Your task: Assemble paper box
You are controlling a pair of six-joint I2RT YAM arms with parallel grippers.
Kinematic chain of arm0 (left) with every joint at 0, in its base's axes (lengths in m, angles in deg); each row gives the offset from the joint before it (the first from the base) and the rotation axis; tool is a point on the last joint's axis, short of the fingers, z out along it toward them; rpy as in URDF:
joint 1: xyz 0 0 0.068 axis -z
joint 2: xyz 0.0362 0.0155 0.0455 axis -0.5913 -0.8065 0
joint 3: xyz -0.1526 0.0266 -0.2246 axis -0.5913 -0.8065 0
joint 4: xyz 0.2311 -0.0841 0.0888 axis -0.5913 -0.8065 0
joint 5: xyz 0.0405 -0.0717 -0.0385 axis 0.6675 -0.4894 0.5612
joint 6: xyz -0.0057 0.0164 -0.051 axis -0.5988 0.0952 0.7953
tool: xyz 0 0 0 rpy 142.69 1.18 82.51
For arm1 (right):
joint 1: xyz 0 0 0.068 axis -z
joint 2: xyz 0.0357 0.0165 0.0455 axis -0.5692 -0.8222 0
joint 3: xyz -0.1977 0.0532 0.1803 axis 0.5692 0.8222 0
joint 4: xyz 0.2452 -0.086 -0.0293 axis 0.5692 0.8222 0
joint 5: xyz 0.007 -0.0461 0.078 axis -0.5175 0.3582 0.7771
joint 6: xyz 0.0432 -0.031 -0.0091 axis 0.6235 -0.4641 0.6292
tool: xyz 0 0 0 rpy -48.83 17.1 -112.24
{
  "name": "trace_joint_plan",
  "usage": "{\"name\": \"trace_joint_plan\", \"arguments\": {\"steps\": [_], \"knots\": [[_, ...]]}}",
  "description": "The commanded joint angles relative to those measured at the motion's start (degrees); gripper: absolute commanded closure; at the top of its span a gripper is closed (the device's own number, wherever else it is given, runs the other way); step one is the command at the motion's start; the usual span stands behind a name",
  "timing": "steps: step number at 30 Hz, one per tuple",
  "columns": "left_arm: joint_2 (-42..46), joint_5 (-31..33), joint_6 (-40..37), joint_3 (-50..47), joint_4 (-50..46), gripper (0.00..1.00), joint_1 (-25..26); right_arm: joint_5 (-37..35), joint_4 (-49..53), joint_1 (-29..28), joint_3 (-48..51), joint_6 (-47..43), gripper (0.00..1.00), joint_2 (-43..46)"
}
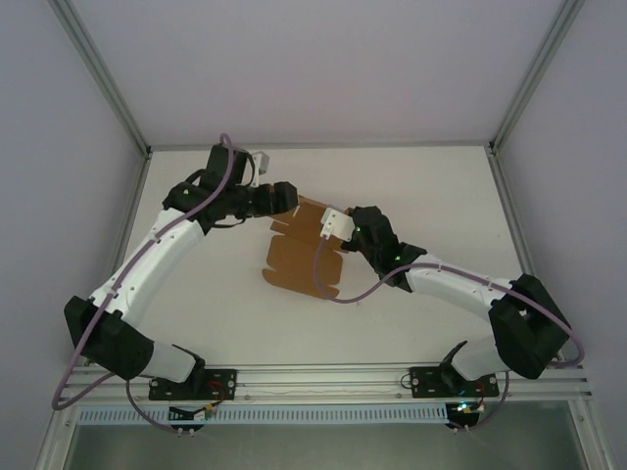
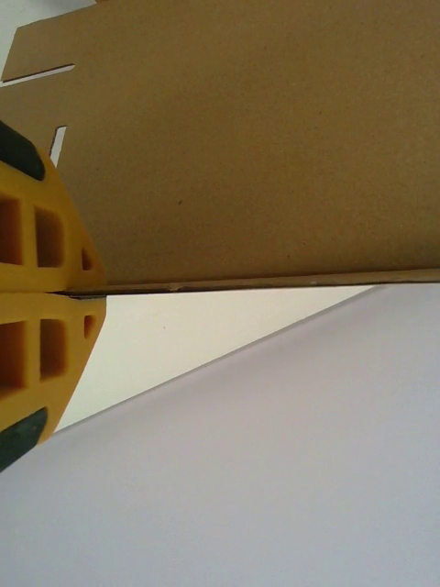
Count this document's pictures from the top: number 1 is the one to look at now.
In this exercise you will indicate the brown cardboard paper box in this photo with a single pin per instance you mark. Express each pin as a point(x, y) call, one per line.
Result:
point(299, 259)

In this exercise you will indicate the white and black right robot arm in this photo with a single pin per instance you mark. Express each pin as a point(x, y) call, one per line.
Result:
point(455, 284)

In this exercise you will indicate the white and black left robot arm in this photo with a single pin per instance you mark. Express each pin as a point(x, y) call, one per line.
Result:
point(147, 264)

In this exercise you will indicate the aluminium mounting beam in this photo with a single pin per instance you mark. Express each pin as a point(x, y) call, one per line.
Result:
point(318, 379)

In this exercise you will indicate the right connector with green light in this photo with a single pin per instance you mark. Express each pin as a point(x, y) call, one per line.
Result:
point(463, 408)

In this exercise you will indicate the grey metal sheet panel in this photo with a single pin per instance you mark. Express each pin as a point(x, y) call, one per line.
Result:
point(318, 450)

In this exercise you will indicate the left connector with yellow plug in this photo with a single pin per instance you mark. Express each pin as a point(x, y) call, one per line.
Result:
point(198, 413)

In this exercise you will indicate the aluminium rear table rail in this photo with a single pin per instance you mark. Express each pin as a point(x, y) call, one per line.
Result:
point(318, 145)

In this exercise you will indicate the aluminium table rail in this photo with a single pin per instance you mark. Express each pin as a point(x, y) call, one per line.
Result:
point(318, 145)
point(134, 205)
point(510, 205)

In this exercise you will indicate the aluminium left table rail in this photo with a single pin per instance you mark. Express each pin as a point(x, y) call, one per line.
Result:
point(134, 205)

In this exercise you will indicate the aluminium right table rail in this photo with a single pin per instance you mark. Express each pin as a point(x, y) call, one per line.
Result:
point(510, 205)

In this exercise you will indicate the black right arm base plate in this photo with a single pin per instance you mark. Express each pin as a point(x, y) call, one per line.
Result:
point(426, 382)

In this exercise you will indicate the aluminium left frame post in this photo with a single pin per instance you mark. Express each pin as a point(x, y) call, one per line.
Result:
point(98, 73)

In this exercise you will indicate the aluminium frame post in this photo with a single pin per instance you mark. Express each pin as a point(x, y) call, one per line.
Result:
point(534, 73)
point(98, 73)

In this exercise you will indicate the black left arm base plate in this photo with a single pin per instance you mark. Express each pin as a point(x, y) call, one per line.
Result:
point(224, 378)

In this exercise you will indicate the aluminium right frame post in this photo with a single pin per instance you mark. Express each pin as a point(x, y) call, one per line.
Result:
point(534, 73)

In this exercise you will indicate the aluminium lower right frame bar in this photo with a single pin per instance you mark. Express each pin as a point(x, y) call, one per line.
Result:
point(593, 440)

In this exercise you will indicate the aluminium frame bar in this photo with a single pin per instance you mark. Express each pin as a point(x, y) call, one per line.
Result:
point(593, 440)
point(54, 440)

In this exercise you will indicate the aluminium lower left frame bar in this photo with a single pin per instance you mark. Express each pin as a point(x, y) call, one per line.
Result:
point(54, 440)

